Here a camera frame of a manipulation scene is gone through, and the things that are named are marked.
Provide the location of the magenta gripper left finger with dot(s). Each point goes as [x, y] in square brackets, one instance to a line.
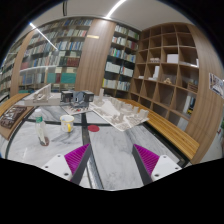
[70, 166]

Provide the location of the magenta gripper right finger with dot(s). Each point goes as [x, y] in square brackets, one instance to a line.
[151, 166]

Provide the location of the clear plastic water bottle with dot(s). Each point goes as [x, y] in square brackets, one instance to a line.
[40, 128]

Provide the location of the red round marker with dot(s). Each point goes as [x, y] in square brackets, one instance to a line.
[93, 128]

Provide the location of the curved wooden bench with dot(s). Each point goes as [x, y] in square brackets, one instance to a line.
[185, 143]

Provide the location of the white city architectural model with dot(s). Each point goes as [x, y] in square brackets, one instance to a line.
[119, 114]

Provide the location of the dark grey house model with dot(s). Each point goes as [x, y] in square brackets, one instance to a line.
[77, 99]

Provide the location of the white building model left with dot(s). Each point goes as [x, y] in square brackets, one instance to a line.
[43, 97]

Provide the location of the brown site model board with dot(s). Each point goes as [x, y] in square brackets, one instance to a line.
[12, 116]

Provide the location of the bookshelf with books centre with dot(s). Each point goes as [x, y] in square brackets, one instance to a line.
[120, 64]

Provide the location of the bookshelf with books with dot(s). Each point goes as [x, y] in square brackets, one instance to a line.
[53, 55]
[120, 64]

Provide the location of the wooden cubby shelf unit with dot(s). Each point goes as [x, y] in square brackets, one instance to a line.
[166, 74]

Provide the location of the wooden column panel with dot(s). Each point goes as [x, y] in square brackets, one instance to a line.
[90, 72]

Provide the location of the bookshelf with books left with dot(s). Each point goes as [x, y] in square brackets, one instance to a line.
[53, 55]

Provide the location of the white mug yellow handle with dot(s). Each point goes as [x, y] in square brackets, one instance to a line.
[67, 123]

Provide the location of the wall poster right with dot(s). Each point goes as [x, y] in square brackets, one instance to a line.
[216, 85]

